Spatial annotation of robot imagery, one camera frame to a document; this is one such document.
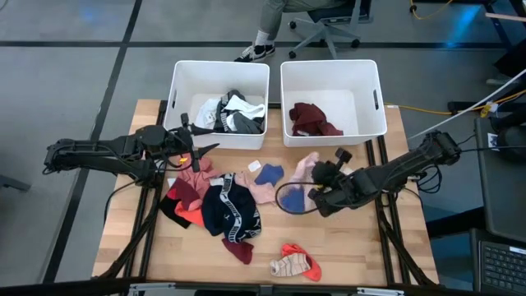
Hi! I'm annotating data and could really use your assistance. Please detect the coral knit garment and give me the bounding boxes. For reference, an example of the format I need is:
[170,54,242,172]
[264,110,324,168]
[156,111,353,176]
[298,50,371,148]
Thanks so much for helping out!
[174,200,206,229]

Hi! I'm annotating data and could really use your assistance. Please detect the silver metal bracket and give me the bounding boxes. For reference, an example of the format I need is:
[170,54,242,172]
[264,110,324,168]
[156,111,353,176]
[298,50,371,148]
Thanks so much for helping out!
[356,286,406,296]
[127,282,178,296]

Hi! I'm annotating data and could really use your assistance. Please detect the grey metal foot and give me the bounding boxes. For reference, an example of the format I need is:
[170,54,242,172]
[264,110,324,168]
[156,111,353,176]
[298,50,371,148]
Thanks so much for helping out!
[0,174,32,192]

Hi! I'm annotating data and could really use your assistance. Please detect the coral red sock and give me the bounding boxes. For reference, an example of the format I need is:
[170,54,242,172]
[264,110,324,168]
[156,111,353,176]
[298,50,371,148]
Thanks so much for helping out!
[280,243,323,283]

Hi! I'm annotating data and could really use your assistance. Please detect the white pole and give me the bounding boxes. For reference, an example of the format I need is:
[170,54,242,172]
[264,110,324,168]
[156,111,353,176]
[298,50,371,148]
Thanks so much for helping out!
[406,67,526,141]

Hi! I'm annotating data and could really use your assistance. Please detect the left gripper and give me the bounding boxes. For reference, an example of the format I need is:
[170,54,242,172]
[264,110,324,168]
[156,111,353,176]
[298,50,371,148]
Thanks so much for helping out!
[164,113,221,173]

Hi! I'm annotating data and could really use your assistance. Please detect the navy Puma briefs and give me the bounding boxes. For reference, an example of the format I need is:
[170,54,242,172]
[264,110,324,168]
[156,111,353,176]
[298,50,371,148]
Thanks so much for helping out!
[200,172,263,244]

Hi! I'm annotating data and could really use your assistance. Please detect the yellow cable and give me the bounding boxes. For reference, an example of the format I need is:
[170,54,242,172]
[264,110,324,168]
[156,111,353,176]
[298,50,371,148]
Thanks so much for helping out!
[384,88,526,118]
[408,0,454,21]

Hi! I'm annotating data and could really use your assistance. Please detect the maroon sock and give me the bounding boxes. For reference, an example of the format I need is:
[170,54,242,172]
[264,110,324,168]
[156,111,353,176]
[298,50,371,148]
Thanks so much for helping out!
[221,237,255,266]

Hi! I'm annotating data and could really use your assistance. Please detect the black laptop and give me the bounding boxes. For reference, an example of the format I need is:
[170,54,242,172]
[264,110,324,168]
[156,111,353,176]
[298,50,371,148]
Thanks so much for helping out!
[470,228,526,295]

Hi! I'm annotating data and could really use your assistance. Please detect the person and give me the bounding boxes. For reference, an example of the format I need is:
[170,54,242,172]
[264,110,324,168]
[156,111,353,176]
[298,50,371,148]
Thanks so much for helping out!
[233,0,350,63]
[486,39,526,87]

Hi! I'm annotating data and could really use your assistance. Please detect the black Puma briefs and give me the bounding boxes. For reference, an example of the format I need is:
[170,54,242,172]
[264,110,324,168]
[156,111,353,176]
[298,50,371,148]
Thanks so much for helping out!
[212,89,247,135]

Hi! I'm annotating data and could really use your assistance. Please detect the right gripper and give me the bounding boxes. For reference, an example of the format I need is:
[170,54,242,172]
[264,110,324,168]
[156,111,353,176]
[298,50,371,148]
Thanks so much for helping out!
[307,146,373,218]

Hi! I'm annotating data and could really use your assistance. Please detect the black cable loop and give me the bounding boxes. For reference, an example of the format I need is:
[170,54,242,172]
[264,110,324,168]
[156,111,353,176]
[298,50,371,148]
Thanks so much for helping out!
[274,180,328,216]

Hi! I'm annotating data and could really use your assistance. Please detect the white perforated plastic bin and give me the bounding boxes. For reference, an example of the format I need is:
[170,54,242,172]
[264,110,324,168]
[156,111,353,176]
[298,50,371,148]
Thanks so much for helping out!
[163,60,271,150]
[279,59,388,148]

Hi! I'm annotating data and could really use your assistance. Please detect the black garment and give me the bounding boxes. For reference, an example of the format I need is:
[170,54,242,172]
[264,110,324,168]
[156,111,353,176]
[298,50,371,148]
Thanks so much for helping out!
[158,196,192,229]

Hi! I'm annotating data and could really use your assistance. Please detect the maroon garment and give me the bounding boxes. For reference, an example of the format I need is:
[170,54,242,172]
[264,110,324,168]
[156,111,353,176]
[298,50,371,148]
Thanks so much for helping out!
[166,178,202,211]
[288,102,344,137]

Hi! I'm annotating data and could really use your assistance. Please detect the grey office chair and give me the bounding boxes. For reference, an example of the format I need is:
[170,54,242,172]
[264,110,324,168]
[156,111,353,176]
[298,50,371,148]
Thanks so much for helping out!
[287,0,373,61]

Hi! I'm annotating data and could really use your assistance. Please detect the black cable bundle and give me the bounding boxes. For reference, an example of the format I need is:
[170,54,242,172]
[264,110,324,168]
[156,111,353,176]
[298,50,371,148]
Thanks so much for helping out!
[410,133,526,194]

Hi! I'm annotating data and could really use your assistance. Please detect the salmon pink garment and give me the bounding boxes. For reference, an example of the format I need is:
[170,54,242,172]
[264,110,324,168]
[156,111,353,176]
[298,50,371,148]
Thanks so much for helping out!
[234,170,278,206]

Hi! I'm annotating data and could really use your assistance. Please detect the pale pink garment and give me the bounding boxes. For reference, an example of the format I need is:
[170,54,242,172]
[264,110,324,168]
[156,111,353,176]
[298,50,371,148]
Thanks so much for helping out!
[288,150,321,211]

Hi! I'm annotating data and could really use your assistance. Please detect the striped beige sock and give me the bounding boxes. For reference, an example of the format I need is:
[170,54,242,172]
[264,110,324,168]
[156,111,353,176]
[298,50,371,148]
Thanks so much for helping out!
[269,253,312,278]

